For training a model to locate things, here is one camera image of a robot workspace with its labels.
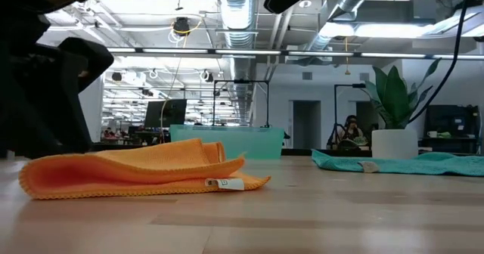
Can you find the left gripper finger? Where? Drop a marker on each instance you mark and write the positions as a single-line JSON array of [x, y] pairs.
[[45, 125]]

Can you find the orange microfiber towel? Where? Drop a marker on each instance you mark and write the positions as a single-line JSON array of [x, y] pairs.
[[113, 171]]

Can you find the teal microfiber towel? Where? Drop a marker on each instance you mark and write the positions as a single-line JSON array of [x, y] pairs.
[[416, 165]]

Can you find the translucent teal plastic basket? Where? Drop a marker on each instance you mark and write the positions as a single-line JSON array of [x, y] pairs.
[[261, 144]]

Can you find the white building column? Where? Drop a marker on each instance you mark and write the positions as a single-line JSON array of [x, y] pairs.
[[92, 114]]

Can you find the black computer monitor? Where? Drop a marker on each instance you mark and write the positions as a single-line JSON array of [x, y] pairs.
[[166, 112]]

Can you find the black pole stand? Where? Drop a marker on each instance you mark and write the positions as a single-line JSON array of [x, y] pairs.
[[335, 106]]

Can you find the green leafy plant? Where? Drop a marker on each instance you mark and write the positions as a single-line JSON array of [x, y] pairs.
[[393, 95]]

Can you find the person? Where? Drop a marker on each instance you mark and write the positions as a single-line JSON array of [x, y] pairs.
[[351, 127]]

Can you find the white round plant pot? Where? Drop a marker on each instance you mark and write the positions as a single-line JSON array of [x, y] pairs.
[[395, 144]]

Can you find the white mug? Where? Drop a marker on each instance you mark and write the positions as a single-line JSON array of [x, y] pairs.
[[432, 134]]

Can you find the wide dark monitor with stickers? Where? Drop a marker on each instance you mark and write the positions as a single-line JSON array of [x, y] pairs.
[[450, 119]]

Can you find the black desk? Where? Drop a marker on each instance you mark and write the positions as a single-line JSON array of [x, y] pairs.
[[453, 142]]

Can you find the silver ribbed air duct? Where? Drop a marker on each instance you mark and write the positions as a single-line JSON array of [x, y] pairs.
[[238, 12]]

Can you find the black overhead light rail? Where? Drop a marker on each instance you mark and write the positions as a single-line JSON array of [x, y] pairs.
[[249, 52]]

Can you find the black ceiling camera dome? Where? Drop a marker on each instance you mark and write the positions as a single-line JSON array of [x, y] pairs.
[[181, 25]]

